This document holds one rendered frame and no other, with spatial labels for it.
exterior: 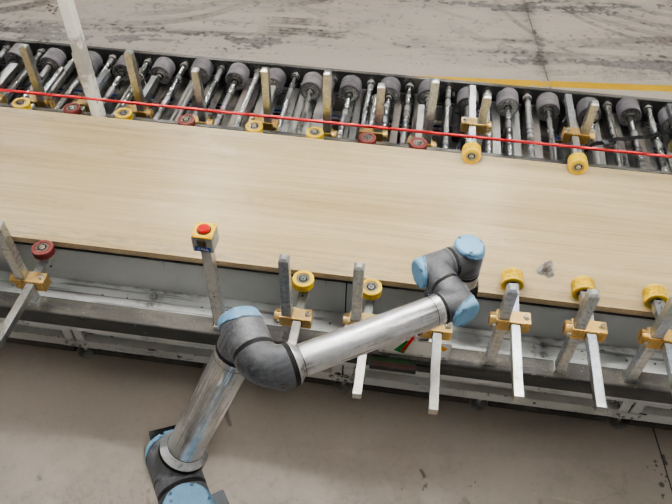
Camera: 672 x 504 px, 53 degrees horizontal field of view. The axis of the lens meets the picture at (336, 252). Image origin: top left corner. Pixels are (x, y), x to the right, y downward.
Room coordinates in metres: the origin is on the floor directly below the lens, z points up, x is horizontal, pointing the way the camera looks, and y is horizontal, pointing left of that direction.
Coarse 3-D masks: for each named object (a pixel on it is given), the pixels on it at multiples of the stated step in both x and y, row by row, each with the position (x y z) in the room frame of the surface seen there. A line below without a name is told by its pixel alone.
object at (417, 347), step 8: (392, 344) 1.43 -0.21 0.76; (400, 344) 1.43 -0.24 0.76; (416, 344) 1.42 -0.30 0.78; (424, 344) 1.42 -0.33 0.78; (448, 344) 1.41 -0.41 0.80; (392, 352) 1.43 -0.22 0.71; (408, 352) 1.42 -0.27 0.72; (416, 352) 1.42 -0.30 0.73; (424, 352) 1.42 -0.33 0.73; (448, 352) 1.40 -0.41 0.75
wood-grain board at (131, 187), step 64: (0, 128) 2.46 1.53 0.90; (64, 128) 2.47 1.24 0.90; (128, 128) 2.48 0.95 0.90; (192, 128) 2.49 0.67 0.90; (0, 192) 2.04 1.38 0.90; (64, 192) 2.04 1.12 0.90; (128, 192) 2.05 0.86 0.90; (192, 192) 2.06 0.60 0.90; (256, 192) 2.07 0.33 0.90; (320, 192) 2.08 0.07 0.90; (384, 192) 2.09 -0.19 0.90; (448, 192) 2.10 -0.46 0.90; (512, 192) 2.11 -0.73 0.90; (576, 192) 2.12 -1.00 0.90; (640, 192) 2.13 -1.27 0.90; (192, 256) 1.71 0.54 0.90; (256, 256) 1.72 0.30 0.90; (320, 256) 1.72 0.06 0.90; (384, 256) 1.73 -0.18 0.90; (512, 256) 1.75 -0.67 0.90; (576, 256) 1.75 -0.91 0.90; (640, 256) 1.76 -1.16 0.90
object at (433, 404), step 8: (432, 336) 1.41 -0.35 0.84; (440, 336) 1.40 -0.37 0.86; (432, 344) 1.36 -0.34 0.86; (440, 344) 1.36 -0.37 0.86; (432, 352) 1.33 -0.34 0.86; (440, 352) 1.33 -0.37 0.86; (432, 360) 1.30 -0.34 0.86; (440, 360) 1.30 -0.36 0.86; (432, 368) 1.26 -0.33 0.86; (432, 376) 1.23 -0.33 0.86; (432, 384) 1.20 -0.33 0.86; (432, 392) 1.17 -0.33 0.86; (432, 400) 1.14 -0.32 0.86; (432, 408) 1.11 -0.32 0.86
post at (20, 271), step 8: (0, 224) 1.62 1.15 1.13; (0, 232) 1.61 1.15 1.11; (8, 232) 1.64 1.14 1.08; (0, 240) 1.61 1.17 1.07; (8, 240) 1.62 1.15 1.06; (8, 248) 1.61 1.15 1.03; (16, 248) 1.64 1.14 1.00; (8, 256) 1.61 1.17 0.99; (16, 256) 1.62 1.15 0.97; (16, 264) 1.61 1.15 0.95; (24, 264) 1.64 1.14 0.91; (16, 272) 1.61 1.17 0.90; (24, 272) 1.62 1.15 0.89; (32, 296) 1.61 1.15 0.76
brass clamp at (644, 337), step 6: (642, 330) 1.36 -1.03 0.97; (648, 330) 1.36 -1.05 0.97; (642, 336) 1.34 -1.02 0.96; (648, 336) 1.34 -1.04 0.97; (666, 336) 1.34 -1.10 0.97; (642, 342) 1.33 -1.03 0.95; (648, 342) 1.33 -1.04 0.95; (654, 342) 1.32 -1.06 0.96; (660, 342) 1.32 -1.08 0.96; (666, 342) 1.32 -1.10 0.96; (654, 348) 1.32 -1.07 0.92; (660, 348) 1.32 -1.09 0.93
